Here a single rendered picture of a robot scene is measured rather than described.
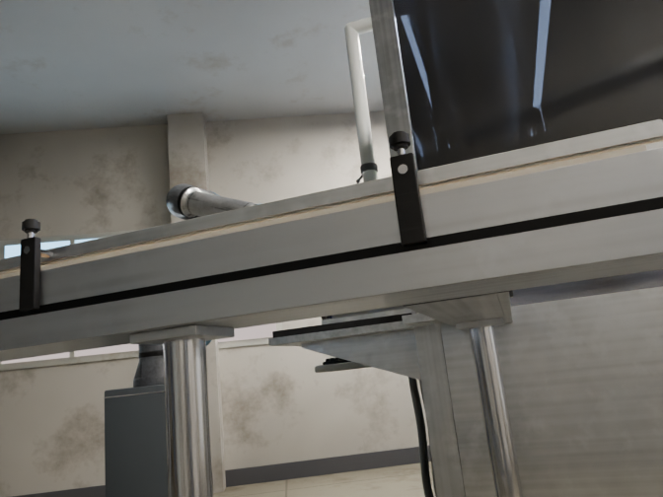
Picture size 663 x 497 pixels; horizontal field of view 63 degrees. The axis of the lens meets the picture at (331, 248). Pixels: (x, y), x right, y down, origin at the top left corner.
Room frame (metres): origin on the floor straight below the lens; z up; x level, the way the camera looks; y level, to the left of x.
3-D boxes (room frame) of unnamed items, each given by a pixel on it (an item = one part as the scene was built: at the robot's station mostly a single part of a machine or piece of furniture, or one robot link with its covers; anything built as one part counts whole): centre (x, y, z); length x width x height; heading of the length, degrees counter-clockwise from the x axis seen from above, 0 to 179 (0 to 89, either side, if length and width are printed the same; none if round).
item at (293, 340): (1.73, -0.14, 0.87); 0.70 x 0.48 x 0.02; 163
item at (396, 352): (1.50, -0.05, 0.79); 0.34 x 0.03 x 0.13; 73
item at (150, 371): (1.68, 0.57, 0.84); 0.15 x 0.15 x 0.10
